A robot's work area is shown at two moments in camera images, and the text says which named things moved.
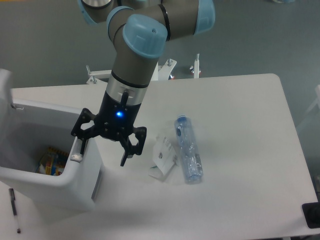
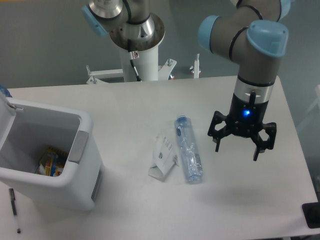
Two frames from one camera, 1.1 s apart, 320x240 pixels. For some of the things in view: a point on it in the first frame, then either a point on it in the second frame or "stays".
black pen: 13,200 stays
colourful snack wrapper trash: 52,163 stays
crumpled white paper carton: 164,158 stays
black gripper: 114,120 → 245,118
